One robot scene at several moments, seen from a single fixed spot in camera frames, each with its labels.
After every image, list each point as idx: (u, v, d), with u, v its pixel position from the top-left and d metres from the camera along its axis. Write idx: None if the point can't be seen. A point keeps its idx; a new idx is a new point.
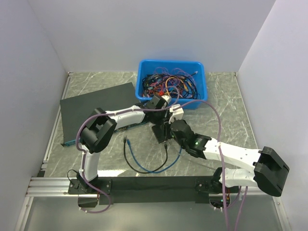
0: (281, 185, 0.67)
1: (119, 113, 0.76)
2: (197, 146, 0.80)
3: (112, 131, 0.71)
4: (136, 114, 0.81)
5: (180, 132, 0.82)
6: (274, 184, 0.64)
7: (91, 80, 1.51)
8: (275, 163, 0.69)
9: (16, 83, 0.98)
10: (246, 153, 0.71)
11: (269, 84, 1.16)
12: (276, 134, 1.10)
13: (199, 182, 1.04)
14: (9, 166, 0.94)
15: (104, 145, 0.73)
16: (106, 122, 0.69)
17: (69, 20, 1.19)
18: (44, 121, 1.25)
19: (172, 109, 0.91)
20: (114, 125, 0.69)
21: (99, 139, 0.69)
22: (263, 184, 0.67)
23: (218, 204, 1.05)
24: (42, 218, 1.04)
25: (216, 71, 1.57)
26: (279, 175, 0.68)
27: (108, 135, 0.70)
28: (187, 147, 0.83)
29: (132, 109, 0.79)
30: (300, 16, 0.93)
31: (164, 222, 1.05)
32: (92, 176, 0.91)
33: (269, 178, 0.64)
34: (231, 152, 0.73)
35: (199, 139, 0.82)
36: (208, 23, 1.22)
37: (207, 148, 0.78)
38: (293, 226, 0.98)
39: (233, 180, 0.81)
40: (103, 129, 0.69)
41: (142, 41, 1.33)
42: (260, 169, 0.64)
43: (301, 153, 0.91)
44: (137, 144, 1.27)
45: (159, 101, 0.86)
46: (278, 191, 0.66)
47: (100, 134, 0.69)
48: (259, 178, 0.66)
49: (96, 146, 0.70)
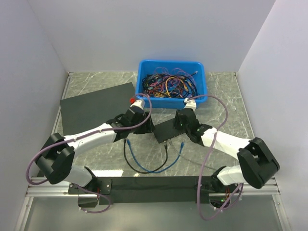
0: (265, 176, 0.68)
1: (81, 137, 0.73)
2: (198, 132, 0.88)
3: (70, 160, 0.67)
4: (105, 134, 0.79)
5: (185, 117, 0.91)
6: (255, 171, 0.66)
7: (91, 80, 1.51)
8: (264, 156, 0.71)
9: (16, 83, 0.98)
10: (235, 140, 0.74)
11: (269, 84, 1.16)
12: (276, 134, 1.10)
13: (199, 182, 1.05)
14: (9, 166, 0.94)
15: (64, 174, 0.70)
16: (61, 151, 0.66)
17: (69, 20, 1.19)
18: (44, 121, 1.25)
19: (187, 99, 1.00)
20: (70, 155, 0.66)
21: (55, 171, 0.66)
22: (246, 172, 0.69)
23: (218, 203, 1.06)
24: (43, 218, 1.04)
25: (216, 71, 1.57)
26: (266, 168, 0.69)
27: (65, 165, 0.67)
28: (189, 133, 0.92)
29: (98, 130, 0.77)
30: (300, 17, 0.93)
31: (164, 222, 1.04)
32: (87, 180, 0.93)
33: (251, 164, 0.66)
34: (223, 138, 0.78)
35: (201, 126, 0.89)
36: (208, 23, 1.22)
37: (205, 134, 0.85)
38: (293, 227, 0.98)
39: (227, 174, 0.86)
40: (58, 159, 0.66)
41: (142, 41, 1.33)
42: (243, 152, 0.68)
43: (302, 153, 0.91)
44: (137, 144, 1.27)
45: (133, 116, 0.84)
46: (259, 181, 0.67)
47: (55, 164, 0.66)
48: (241, 162, 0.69)
49: (53, 177, 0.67)
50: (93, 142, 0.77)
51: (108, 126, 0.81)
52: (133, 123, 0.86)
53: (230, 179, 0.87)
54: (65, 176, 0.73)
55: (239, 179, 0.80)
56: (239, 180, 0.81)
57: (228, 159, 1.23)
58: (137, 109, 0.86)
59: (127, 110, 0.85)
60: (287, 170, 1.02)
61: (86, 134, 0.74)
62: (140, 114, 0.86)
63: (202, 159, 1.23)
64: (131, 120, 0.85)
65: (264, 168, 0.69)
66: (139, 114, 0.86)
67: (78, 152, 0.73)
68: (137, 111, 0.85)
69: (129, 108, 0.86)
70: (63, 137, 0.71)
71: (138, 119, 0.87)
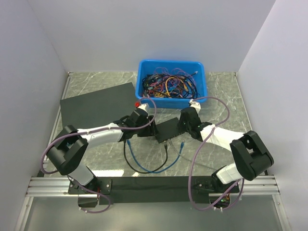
0: (257, 168, 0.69)
1: (93, 132, 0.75)
2: (198, 129, 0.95)
3: (82, 152, 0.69)
4: (113, 133, 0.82)
5: (187, 114, 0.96)
6: (246, 160, 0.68)
7: (91, 80, 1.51)
8: (258, 148, 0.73)
9: (16, 83, 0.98)
10: (230, 133, 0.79)
11: (269, 84, 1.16)
12: (276, 135, 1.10)
13: (199, 182, 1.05)
14: (9, 166, 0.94)
15: (74, 167, 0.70)
16: (76, 142, 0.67)
17: (69, 20, 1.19)
18: (44, 121, 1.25)
19: (192, 100, 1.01)
20: (83, 146, 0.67)
21: (66, 161, 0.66)
22: (238, 162, 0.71)
23: (218, 203, 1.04)
24: (43, 218, 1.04)
25: (216, 71, 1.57)
26: (259, 160, 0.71)
27: (77, 157, 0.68)
28: (189, 129, 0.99)
29: (108, 128, 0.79)
30: (300, 17, 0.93)
31: (164, 222, 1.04)
32: (88, 179, 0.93)
33: (242, 154, 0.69)
34: (219, 132, 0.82)
35: (201, 123, 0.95)
36: (208, 23, 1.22)
37: (203, 130, 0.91)
38: (293, 227, 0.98)
39: (224, 171, 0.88)
40: (72, 149, 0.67)
41: (142, 41, 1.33)
42: (235, 142, 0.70)
43: (302, 153, 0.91)
44: (137, 144, 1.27)
45: (138, 118, 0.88)
46: (250, 171, 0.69)
47: (68, 154, 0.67)
48: (234, 153, 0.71)
49: (64, 168, 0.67)
50: (101, 138, 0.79)
51: (115, 125, 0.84)
52: (137, 125, 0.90)
53: (228, 177, 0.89)
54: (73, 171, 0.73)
55: (236, 176, 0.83)
56: (235, 176, 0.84)
57: (228, 159, 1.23)
58: (142, 111, 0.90)
59: (133, 112, 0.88)
60: (287, 171, 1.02)
61: (98, 129, 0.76)
62: (145, 116, 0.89)
63: (202, 158, 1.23)
64: (135, 121, 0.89)
65: (256, 160, 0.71)
66: (144, 116, 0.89)
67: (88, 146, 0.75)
68: (142, 113, 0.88)
69: (134, 110, 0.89)
70: (76, 130, 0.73)
71: (143, 121, 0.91)
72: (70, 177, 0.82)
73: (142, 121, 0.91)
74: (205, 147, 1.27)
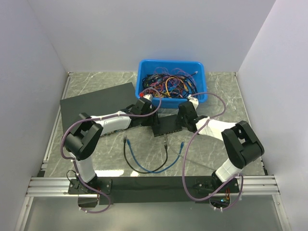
0: (247, 155, 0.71)
1: (105, 118, 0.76)
2: (194, 122, 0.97)
3: (98, 137, 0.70)
4: (122, 119, 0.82)
5: (183, 108, 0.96)
6: (236, 148, 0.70)
7: (91, 80, 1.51)
8: (249, 138, 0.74)
9: (16, 83, 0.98)
10: (223, 123, 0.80)
11: (269, 84, 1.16)
12: (276, 134, 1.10)
13: (199, 182, 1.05)
14: (9, 166, 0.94)
15: (90, 152, 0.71)
16: (92, 127, 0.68)
17: (69, 20, 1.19)
18: (45, 121, 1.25)
19: (191, 96, 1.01)
20: (99, 130, 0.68)
21: (84, 145, 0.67)
22: (229, 150, 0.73)
23: (218, 203, 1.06)
24: (43, 218, 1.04)
25: (217, 71, 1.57)
26: (249, 148, 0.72)
27: (93, 141, 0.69)
28: (186, 122, 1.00)
29: (117, 114, 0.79)
30: (300, 16, 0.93)
31: (164, 221, 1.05)
32: (92, 175, 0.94)
33: (233, 142, 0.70)
34: (213, 123, 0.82)
35: (198, 117, 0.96)
36: (208, 23, 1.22)
37: (198, 122, 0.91)
38: (293, 227, 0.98)
39: (222, 167, 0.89)
40: (89, 134, 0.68)
41: (142, 41, 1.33)
42: (226, 131, 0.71)
43: (302, 153, 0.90)
44: (136, 144, 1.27)
45: (143, 105, 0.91)
46: (240, 158, 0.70)
47: (85, 139, 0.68)
48: (225, 142, 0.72)
49: (82, 153, 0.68)
50: (111, 125, 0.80)
51: (123, 112, 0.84)
52: (142, 113, 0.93)
53: (226, 174, 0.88)
54: (89, 156, 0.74)
55: (233, 169, 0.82)
56: (232, 171, 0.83)
57: None
58: (147, 99, 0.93)
59: (138, 100, 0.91)
60: (287, 171, 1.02)
61: (110, 116, 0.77)
62: (149, 102, 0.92)
63: (202, 159, 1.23)
64: (141, 109, 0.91)
65: (247, 147, 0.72)
66: (148, 105, 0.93)
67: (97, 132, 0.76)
68: (147, 101, 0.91)
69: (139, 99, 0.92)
70: (90, 117, 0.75)
71: (147, 109, 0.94)
72: (77, 169, 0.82)
73: (146, 109, 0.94)
74: (205, 147, 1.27)
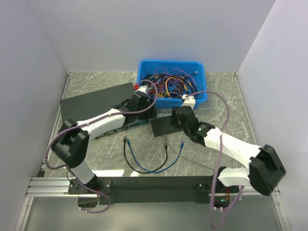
0: (274, 185, 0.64)
1: (93, 122, 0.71)
2: (200, 132, 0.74)
3: (85, 144, 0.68)
4: (115, 119, 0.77)
5: (183, 116, 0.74)
6: (265, 181, 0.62)
7: (91, 80, 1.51)
8: (273, 163, 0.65)
9: (16, 83, 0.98)
10: (244, 146, 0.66)
11: (269, 84, 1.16)
12: (276, 134, 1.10)
13: (199, 182, 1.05)
14: (9, 166, 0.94)
15: (80, 159, 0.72)
16: (77, 135, 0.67)
17: (69, 20, 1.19)
18: (45, 121, 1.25)
19: (186, 96, 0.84)
20: (85, 138, 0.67)
21: (71, 155, 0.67)
22: (255, 181, 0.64)
23: (218, 203, 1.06)
24: (43, 218, 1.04)
25: (217, 71, 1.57)
26: (275, 177, 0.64)
27: (81, 148, 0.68)
28: (188, 133, 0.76)
29: (108, 115, 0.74)
30: (300, 16, 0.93)
31: (164, 221, 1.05)
32: (89, 178, 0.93)
33: (262, 175, 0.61)
34: (232, 145, 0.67)
35: (202, 125, 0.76)
36: (208, 23, 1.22)
37: (209, 136, 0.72)
38: (293, 226, 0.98)
39: (229, 177, 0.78)
40: (75, 143, 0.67)
41: (142, 41, 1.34)
42: (256, 164, 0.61)
43: (302, 153, 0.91)
44: (136, 144, 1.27)
45: (139, 99, 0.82)
46: (268, 189, 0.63)
47: (72, 148, 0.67)
48: (252, 173, 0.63)
49: (71, 161, 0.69)
50: (104, 126, 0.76)
51: (116, 110, 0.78)
52: (139, 108, 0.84)
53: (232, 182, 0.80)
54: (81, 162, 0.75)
55: (244, 183, 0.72)
56: (242, 183, 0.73)
57: (228, 159, 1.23)
58: (142, 93, 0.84)
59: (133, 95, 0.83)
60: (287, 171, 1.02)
61: (98, 118, 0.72)
62: (145, 98, 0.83)
63: (202, 158, 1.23)
64: (137, 104, 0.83)
65: (273, 176, 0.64)
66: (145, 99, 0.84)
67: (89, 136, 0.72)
68: (143, 96, 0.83)
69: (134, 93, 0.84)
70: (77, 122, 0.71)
71: (144, 104, 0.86)
72: (72, 174, 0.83)
73: (143, 105, 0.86)
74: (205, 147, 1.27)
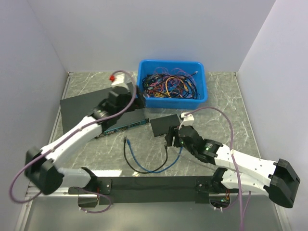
0: (293, 196, 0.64)
1: (59, 145, 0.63)
2: (208, 151, 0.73)
3: (54, 172, 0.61)
4: (88, 130, 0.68)
5: (188, 138, 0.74)
6: (287, 197, 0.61)
7: (91, 80, 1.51)
8: (288, 175, 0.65)
9: (16, 83, 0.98)
10: (259, 164, 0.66)
11: (269, 84, 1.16)
12: (276, 135, 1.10)
13: (199, 182, 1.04)
14: (9, 166, 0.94)
15: (55, 184, 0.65)
16: (42, 166, 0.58)
17: (69, 20, 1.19)
18: (45, 121, 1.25)
19: (184, 113, 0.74)
20: (51, 168, 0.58)
21: (43, 186, 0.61)
22: (275, 197, 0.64)
23: (218, 203, 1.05)
24: (43, 218, 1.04)
25: (217, 71, 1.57)
26: (293, 188, 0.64)
27: (50, 177, 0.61)
28: (196, 154, 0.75)
29: (79, 129, 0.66)
30: (300, 16, 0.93)
31: (164, 221, 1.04)
32: (86, 181, 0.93)
33: (284, 192, 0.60)
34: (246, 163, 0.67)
35: (209, 144, 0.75)
36: (208, 23, 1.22)
37: (219, 156, 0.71)
38: (293, 226, 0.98)
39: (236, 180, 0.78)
40: (42, 175, 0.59)
41: (142, 42, 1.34)
42: (276, 182, 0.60)
43: (302, 153, 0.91)
44: (136, 143, 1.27)
45: (117, 99, 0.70)
46: (290, 204, 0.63)
47: (41, 181, 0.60)
48: (273, 191, 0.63)
49: (45, 191, 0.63)
50: (78, 143, 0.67)
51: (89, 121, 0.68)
52: (120, 108, 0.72)
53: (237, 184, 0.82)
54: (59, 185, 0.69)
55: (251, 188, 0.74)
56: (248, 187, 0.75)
57: None
58: (120, 90, 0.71)
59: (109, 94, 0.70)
60: None
61: (66, 138, 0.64)
62: (125, 96, 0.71)
63: None
64: (115, 103, 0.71)
65: (291, 188, 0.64)
66: (124, 96, 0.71)
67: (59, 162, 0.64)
68: (120, 93, 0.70)
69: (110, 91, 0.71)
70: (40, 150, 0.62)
71: (125, 101, 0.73)
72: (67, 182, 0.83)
73: (124, 102, 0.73)
74: None
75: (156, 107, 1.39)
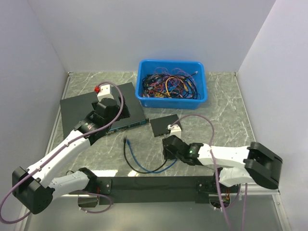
0: (274, 175, 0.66)
1: (46, 163, 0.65)
2: (192, 154, 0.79)
3: (42, 191, 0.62)
4: (76, 146, 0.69)
5: (172, 146, 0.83)
6: (266, 176, 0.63)
7: (91, 80, 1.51)
8: (266, 156, 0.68)
9: (16, 83, 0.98)
10: (234, 152, 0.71)
11: (269, 84, 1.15)
12: (276, 134, 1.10)
13: (199, 182, 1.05)
14: (9, 166, 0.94)
15: (45, 203, 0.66)
16: (29, 186, 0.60)
17: (69, 20, 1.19)
18: (45, 121, 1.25)
19: (170, 126, 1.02)
20: (38, 188, 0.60)
21: (32, 207, 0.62)
22: (257, 179, 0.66)
23: (218, 203, 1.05)
24: (42, 218, 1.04)
25: (217, 71, 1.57)
26: (273, 168, 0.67)
27: (39, 198, 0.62)
28: (183, 159, 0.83)
29: (66, 145, 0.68)
30: (300, 16, 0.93)
31: (163, 221, 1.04)
32: (85, 184, 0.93)
33: (260, 172, 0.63)
34: (223, 154, 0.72)
35: (193, 147, 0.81)
36: (208, 23, 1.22)
37: (200, 155, 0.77)
38: (293, 226, 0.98)
39: (230, 178, 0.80)
40: (30, 196, 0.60)
41: (142, 41, 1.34)
42: (250, 164, 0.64)
43: (301, 154, 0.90)
44: (136, 143, 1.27)
45: (105, 110, 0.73)
46: (273, 182, 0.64)
47: (29, 201, 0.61)
48: (251, 174, 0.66)
49: (35, 211, 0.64)
50: (67, 159, 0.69)
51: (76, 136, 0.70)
52: (108, 120, 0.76)
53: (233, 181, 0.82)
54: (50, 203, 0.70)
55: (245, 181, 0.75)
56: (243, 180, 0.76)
57: None
58: (107, 102, 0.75)
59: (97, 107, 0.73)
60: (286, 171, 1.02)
61: (53, 155, 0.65)
62: (113, 107, 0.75)
63: None
64: (103, 115, 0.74)
65: (270, 168, 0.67)
66: (112, 108, 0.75)
67: (47, 181, 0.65)
68: (109, 105, 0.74)
69: (98, 104, 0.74)
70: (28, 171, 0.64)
71: (113, 112, 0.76)
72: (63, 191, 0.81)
73: (112, 114, 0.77)
74: None
75: (155, 107, 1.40)
